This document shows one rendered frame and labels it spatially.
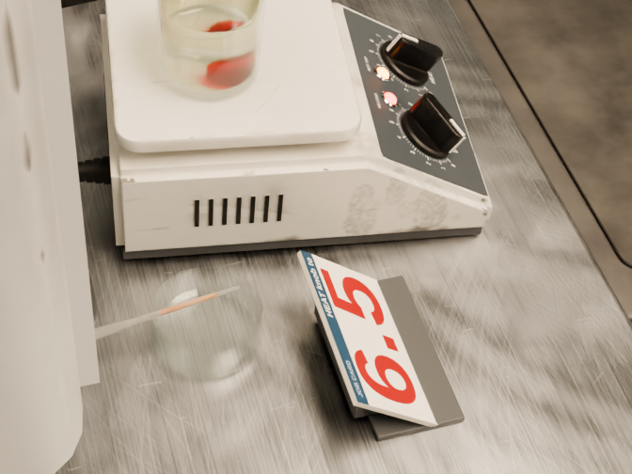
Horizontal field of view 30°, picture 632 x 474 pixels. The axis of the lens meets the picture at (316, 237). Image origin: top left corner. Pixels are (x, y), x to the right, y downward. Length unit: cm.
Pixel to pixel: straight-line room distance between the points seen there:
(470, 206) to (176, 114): 16
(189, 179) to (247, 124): 4
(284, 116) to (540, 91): 79
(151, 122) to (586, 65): 88
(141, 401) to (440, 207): 18
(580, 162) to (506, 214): 61
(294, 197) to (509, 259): 13
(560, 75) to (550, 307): 75
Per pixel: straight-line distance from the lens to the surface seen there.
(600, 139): 131
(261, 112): 58
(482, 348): 61
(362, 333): 57
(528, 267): 65
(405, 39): 65
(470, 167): 64
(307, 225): 61
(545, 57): 139
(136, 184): 57
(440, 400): 58
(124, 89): 59
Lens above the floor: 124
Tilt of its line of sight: 50 degrees down
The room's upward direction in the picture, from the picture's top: 7 degrees clockwise
